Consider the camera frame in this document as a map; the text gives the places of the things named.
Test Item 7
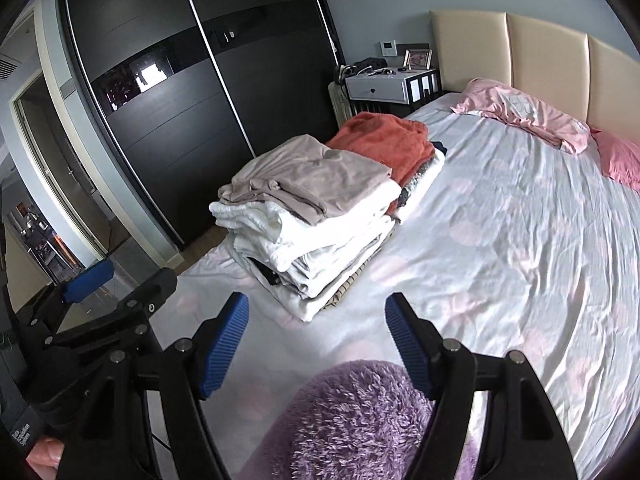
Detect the beige garment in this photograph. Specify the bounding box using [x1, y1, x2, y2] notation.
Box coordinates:
[218, 134, 400, 226]

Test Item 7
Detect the white folded clothes stack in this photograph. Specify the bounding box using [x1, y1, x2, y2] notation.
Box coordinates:
[209, 180, 400, 322]

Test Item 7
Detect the person left hand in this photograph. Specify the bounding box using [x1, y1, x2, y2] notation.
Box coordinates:
[27, 437, 64, 470]

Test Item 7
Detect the purple fluffy garment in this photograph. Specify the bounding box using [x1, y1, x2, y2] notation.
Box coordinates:
[252, 358, 478, 480]

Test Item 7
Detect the striped olive folded cloth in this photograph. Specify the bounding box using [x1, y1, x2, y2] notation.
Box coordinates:
[321, 234, 393, 311]

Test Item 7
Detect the light blue bed sheet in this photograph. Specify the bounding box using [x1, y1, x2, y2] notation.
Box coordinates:
[152, 95, 639, 479]

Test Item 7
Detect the floral dark folded cloth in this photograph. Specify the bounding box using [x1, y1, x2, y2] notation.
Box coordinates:
[386, 158, 436, 216]

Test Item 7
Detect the orange fluffy towel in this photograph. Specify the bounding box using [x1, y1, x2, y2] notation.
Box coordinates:
[326, 112, 435, 186]

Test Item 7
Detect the black sliding wardrobe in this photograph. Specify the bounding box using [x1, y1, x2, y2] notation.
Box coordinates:
[58, 0, 343, 247]

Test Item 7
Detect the dark pink pillow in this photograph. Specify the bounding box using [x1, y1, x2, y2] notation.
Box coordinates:
[592, 130, 640, 191]

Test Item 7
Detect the light pink pillow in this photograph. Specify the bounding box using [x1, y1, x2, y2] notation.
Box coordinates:
[451, 78, 591, 155]

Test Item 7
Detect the left white nightstand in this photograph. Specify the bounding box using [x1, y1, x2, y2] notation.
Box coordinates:
[345, 67, 442, 117]

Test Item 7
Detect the cream padded headboard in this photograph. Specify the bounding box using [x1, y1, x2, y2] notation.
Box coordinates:
[431, 10, 640, 142]

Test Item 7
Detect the picture frame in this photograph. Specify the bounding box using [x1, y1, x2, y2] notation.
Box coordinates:
[402, 48, 433, 70]

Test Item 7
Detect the wall thermostat panel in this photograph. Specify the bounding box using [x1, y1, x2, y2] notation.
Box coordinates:
[380, 40, 398, 58]

